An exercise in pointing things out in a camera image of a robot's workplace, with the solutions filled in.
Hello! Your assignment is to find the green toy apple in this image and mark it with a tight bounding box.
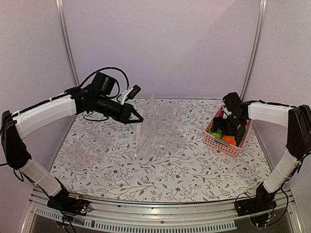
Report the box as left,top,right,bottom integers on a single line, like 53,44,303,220
208,130,223,139

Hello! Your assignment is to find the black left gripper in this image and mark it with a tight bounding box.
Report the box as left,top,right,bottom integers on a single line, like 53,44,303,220
95,94,143,124

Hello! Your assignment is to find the floral patterned table mat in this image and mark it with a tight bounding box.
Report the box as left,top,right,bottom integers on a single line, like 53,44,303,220
51,100,271,202

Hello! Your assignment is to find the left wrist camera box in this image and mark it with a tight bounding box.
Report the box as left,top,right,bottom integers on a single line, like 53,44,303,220
127,85,141,100

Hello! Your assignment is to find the pink perforated plastic basket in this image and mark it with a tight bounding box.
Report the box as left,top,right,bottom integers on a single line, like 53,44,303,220
203,105,252,157

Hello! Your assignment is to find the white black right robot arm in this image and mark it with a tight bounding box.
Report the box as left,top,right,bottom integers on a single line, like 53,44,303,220
206,92,311,216

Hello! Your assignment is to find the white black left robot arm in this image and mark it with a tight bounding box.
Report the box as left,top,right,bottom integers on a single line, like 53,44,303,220
0,67,143,216

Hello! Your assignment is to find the orange toy fruit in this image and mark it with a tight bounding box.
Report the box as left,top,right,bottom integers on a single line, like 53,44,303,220
222,135,237,146

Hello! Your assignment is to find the dark green toy cucumber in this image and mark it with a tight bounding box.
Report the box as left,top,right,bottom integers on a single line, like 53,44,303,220
235,126,245,147

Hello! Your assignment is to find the aluminium front frame rail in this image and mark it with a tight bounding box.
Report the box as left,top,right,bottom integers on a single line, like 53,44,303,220
21,188,303,233

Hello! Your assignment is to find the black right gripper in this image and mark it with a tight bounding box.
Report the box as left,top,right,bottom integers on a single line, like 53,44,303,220
211,113,245,137

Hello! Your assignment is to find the clear zip top bag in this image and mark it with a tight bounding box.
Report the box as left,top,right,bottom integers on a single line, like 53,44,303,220
58,96,186,171

